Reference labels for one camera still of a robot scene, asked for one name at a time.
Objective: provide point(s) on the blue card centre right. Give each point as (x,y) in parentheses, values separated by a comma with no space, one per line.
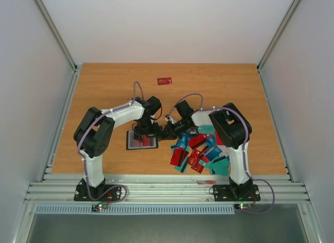
(211,141)

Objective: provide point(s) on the red card stripe centre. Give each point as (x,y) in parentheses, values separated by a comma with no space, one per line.
(197,141)

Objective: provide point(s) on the grey slotted cable duct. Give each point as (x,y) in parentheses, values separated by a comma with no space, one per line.
(139,209)

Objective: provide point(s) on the teal VIP chip card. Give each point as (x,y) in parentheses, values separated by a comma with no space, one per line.
(206,129)

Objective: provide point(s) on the red chip card bottom centre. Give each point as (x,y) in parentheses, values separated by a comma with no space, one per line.
(192,159)

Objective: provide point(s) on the black VIP card tilted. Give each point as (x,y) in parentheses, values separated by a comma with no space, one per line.
(192,132)

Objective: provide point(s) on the right aluminium corner post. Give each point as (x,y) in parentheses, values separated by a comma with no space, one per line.
(279,32)

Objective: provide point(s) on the teal card stripe bottom centre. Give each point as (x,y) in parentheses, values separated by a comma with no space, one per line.
(183,167)

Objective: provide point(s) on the teal card stripe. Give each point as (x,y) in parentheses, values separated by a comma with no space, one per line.
(220,166)
(183,167)

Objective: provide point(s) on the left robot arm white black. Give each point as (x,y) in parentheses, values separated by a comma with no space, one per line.
(93,136)

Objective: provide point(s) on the teal card stripe bottom right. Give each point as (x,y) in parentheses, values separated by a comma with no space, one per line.
(220,166)

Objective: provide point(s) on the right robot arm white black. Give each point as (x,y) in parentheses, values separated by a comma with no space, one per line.
(216,139)

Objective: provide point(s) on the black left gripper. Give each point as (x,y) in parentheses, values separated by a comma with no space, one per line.
(156,131)

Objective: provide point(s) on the aluminium rail frame front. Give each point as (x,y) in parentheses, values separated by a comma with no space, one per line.
(161,189)

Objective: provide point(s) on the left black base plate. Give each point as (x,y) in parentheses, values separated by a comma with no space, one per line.
(102,193)

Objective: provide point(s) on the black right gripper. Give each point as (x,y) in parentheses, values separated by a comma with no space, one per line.
(171,129)

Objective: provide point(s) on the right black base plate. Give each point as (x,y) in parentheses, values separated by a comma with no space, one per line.
(226,193)

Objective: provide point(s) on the controller board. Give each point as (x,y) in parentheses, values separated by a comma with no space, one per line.
(99,207)
(242,206)

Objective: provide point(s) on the blue card under red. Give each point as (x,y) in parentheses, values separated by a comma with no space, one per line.
(182,141)

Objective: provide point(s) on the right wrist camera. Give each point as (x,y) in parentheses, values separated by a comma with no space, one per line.
(168,118)

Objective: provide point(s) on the lone red card far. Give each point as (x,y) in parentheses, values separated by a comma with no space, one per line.
(164,81)

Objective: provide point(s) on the right controller board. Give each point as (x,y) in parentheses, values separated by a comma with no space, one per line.
(242,206)

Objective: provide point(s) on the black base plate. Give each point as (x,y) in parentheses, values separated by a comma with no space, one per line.
(102,193)
(226,193)

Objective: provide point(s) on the red card black stripe upright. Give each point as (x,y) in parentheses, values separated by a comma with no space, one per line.
(178,156)

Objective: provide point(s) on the left controller board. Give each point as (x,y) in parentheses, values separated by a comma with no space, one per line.
(99,207)

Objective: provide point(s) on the left aluminium corner post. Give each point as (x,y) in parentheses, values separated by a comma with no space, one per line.
(51,25)

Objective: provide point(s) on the black leather card holder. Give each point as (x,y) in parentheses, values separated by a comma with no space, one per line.
(130,134)

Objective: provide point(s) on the aluminium corner post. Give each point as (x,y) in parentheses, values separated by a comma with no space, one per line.
(279,32)
(51,25)

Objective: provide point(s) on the red VIP card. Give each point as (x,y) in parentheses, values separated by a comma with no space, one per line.
(148,141)
(134,144)

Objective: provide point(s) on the white patterned card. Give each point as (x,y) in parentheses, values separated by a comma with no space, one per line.
(224,150)

